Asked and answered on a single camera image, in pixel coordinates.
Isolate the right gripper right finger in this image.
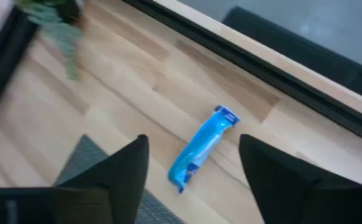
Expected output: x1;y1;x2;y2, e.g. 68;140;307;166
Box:
238;134;362;224

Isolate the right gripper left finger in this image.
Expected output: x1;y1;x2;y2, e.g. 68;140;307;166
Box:
57;134;150;224

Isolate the small green potted plant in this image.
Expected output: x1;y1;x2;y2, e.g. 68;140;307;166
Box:
14;0;85;81

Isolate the black metal table frame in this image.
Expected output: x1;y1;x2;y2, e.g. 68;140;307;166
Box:
0;0;362;147

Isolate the dark woven placemat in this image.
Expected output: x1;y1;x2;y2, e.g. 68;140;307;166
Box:
52;134;186;224

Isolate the dark blue chewy granola bar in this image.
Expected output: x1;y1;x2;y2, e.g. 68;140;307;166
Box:
167;105;241;194

